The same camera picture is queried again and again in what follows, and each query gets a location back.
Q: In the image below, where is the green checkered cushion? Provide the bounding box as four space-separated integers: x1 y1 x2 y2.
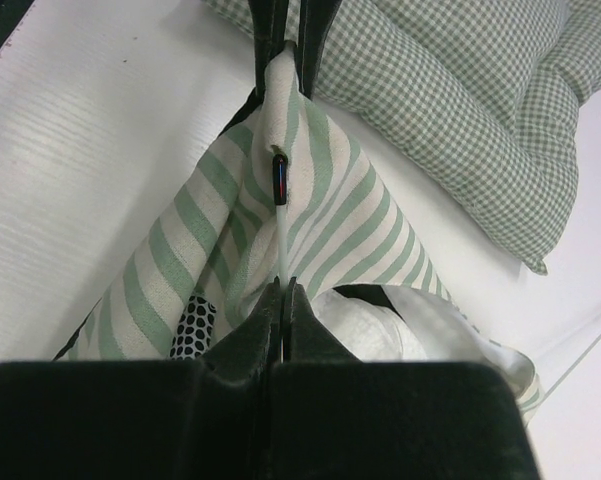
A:
211 1 601 275

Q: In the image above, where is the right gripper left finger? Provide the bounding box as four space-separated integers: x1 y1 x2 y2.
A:
0 282 282 479

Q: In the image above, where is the white tent pole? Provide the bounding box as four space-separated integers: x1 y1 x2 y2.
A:
272 153 290 292
545 332 601 400

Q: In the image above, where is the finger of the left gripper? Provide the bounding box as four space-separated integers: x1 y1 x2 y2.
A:
248 0 286 100
295 0 341 99

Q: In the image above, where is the green striped pet tent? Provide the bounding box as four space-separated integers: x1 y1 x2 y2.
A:
52 42 546 414

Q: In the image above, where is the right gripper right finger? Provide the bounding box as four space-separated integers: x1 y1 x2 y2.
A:
279 282 539 479

